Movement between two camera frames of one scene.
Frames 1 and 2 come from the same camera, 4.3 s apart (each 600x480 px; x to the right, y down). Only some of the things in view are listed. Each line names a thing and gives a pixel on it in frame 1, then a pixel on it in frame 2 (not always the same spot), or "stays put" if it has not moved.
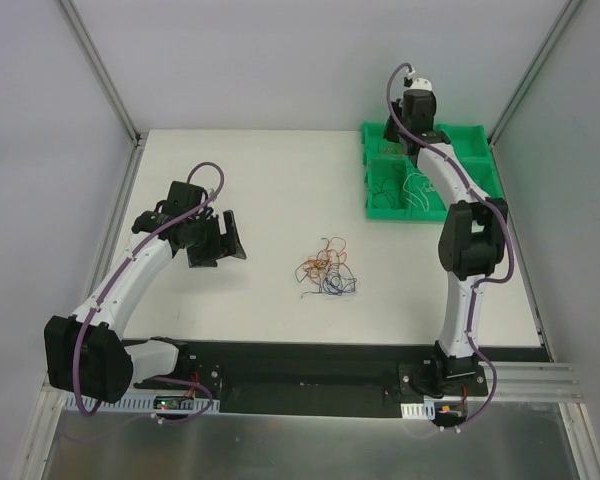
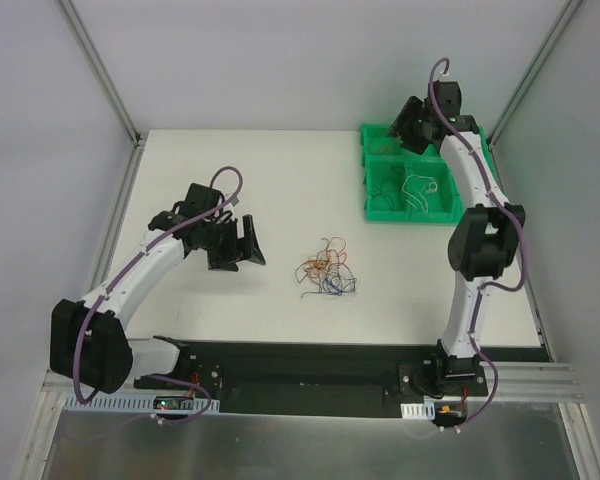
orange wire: x=393 y=148 -> x=373 y=150
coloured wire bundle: x=328 y=269 stays put
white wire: x=417 y=185 stays put
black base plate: x=321 y=378 stays put
